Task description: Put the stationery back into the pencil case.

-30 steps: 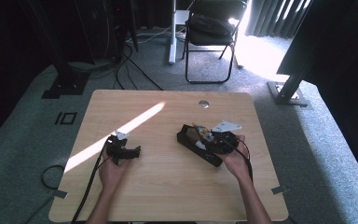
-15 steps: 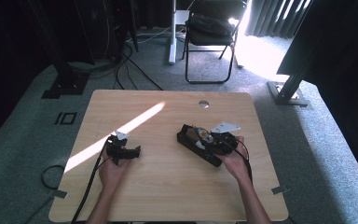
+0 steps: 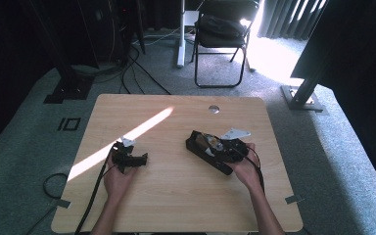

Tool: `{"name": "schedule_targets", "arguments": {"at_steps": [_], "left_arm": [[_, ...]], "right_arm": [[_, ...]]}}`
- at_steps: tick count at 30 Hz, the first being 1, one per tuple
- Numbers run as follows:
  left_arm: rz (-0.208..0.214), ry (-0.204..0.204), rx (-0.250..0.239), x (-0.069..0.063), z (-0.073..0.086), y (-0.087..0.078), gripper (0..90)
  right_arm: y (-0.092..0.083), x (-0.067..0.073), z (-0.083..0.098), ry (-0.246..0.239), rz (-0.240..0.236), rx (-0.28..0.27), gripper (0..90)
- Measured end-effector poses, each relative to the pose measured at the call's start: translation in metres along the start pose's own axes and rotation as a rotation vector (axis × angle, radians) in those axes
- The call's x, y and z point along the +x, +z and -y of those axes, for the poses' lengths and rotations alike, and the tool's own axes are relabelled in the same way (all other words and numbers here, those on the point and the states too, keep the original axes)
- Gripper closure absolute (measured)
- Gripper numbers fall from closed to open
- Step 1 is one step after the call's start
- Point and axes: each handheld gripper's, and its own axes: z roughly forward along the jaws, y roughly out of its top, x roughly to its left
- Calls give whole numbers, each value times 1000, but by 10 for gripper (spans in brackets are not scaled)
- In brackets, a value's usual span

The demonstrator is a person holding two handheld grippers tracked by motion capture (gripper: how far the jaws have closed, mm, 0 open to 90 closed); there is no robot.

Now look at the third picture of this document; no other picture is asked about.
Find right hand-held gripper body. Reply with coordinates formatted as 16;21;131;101
219;127;252;164

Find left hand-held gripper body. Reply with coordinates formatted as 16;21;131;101
111;136;137;174

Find black pencil case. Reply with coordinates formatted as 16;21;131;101
185;129;235;176

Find person's left hand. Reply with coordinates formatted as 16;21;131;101
103;153;138;202

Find person's right hand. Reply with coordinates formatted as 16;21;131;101
233;142;264;194

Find grey tape piece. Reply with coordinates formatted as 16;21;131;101
284;194;306;206
52;198;71;210

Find black folding chair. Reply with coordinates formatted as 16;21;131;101
193;0;261;89

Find black stand with flat base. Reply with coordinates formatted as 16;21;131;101
28;0;96;105

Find black metal stand with plate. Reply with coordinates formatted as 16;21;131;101
280;0;351;114

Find white stand leg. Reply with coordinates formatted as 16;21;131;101
175;0;201;69

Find black bag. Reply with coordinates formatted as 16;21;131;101
196;14;249;43

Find dark equipment cabinet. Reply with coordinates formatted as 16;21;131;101
76;0;146;68

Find dark curtain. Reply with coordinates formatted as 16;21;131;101
258;0;328;42

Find right hand-held gripper cable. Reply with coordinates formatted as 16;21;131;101
238;145;266;194

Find hand-held gripper cable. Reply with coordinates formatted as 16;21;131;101
73;151;117;235
238;145;266;194

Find left hand-held gripper cable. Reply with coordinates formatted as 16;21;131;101
73;151;117;235

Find black floor cables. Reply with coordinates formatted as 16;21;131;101
119;43;173;96

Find black looped floor cable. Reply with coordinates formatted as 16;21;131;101
25;171;71;235

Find white floor cable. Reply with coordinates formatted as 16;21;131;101
131;26;181;47

